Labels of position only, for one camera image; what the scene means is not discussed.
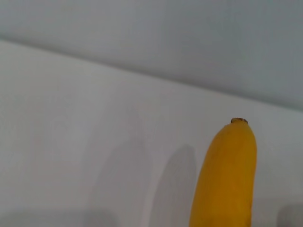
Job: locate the yellow banana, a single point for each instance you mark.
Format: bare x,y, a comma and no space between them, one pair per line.
225,177

